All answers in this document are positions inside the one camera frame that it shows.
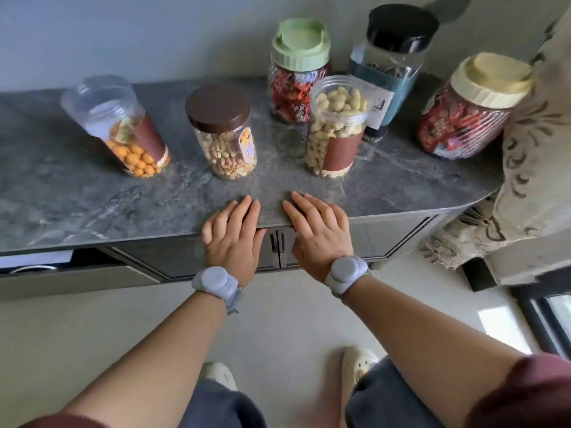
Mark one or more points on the grey right wrist tracker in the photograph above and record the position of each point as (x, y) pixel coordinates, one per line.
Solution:
(344, 274)

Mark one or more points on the grey open drawer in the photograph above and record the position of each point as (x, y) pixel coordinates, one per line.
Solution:
(80, 283)

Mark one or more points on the green-lidded jar of red candies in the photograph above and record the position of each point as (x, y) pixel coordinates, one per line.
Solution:
(296, 84)

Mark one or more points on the grey cabinet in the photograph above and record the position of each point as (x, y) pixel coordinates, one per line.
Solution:
(178, 258)

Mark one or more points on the black curtain weight block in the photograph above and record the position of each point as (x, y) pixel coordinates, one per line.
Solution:
(476, 275)

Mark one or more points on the maroon shirt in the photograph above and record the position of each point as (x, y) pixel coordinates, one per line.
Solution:
(535, 396)

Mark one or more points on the dark window frame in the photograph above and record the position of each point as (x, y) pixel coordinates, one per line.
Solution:
(542, 316)

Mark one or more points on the person's right middle finger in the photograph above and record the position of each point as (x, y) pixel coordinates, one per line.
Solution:
(311, 209)

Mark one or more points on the person's right hand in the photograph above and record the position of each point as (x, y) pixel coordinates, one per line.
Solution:
(323, 242)

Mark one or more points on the grey left wrist tracker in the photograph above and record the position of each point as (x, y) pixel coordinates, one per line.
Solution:
(216, 283)

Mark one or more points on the grey wrist tracker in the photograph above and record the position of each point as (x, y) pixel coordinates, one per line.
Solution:
(344, 274)
(216, 283)

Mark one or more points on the person's right forearm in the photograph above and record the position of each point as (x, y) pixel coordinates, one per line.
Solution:
(423, 347)

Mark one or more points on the person's right little finger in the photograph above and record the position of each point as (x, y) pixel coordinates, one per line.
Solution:
(342, 220)

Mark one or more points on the person's left middle finger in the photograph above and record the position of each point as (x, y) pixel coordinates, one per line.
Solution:
(240, 213)

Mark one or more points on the person's left thumb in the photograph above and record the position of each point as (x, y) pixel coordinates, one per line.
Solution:
(260, 242)

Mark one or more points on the grey-blue trousers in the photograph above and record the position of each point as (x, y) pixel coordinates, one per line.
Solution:
(383, 401)

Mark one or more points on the white paper sheet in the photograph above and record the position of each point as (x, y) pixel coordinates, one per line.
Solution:
(35, 258)

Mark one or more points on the person's right thumb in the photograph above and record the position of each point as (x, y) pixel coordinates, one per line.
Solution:
(298, 249)

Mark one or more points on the cream-lidded jar of red candies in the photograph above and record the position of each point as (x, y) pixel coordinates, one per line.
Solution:
(459, 120)

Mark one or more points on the clear jar of pale peanuts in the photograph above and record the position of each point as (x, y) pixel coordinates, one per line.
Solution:
(334, 138)

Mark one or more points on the brown-lidded jar of mixed nuts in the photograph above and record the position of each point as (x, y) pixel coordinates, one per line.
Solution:
(225, 147)

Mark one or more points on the person's left forearm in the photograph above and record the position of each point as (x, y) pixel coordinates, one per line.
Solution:
(156, 369)

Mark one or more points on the beige embroidered curtain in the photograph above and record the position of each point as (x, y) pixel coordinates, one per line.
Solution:
(535, 173)

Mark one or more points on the clear-lidded jar of orange nuts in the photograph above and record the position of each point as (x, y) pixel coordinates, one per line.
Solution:
(134, 151)

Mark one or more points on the person's left little finger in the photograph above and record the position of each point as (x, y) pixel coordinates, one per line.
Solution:
(208, 229)

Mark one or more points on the tall black-lidded clear jar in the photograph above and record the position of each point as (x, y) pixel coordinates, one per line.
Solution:
(392, 71)

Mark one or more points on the person's left hand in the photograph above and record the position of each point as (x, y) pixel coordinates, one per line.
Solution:
(232, 247)

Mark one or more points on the white slipper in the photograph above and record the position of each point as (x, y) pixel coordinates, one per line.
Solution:
(357, 365)
(221, 374)

